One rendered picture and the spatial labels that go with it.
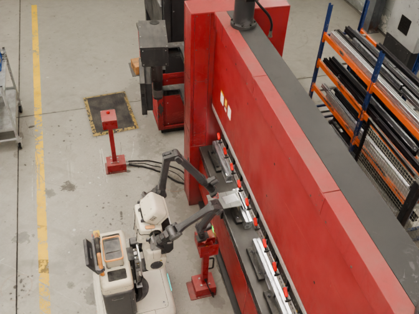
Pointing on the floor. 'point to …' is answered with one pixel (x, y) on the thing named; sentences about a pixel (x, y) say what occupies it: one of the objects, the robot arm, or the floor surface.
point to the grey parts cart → (9, 102)
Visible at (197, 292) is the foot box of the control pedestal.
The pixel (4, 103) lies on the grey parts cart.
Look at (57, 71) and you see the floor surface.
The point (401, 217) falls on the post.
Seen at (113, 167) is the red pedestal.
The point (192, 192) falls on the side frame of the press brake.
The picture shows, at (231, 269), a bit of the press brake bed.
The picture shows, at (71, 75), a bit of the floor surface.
